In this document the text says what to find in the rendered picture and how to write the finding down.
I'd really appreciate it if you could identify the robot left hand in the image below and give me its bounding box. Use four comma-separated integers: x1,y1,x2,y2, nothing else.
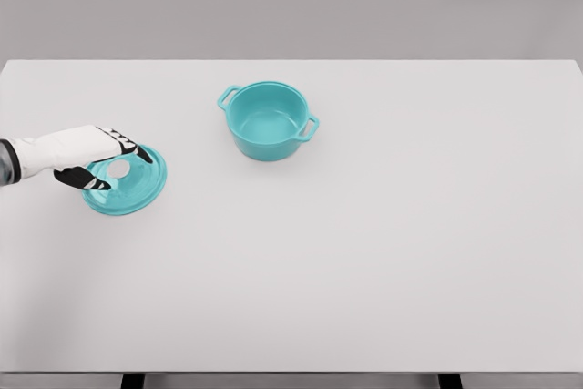
45,124,155,192

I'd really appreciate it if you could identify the teal pot with handles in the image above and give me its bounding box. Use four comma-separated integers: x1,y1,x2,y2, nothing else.
216,80,321,162

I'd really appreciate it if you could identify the teal pot lid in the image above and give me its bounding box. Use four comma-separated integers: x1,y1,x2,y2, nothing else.
80,143,169,218

